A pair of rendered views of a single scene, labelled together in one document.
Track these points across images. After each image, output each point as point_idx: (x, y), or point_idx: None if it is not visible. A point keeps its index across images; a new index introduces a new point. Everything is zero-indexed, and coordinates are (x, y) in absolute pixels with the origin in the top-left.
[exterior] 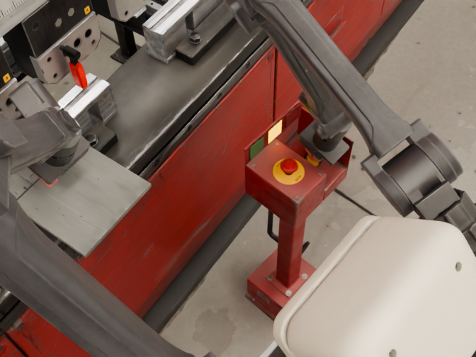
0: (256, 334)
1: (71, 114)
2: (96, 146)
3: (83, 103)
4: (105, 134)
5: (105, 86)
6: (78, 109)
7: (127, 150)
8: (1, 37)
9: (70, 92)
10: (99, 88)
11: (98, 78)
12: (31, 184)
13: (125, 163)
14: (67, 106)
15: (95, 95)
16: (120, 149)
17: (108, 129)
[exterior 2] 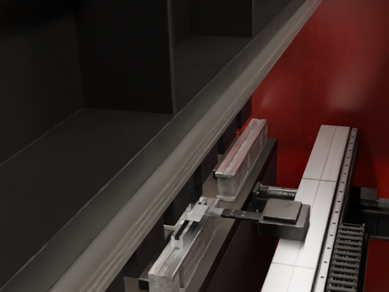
0: None
1: (168, 248)
2: (149, 267)
3: (162, 256)
4: (146, 274)
5: (150, 270)
6: (164, 252)
7: (128, 284)
8: (274, 275)
9: (179, 260)
10: (155, 267)
11: (161, 275)
12: None
13: (125, 277)
14: (176, 253)
15: (156, 263)
16: (134, 283)
17: (146, 278)
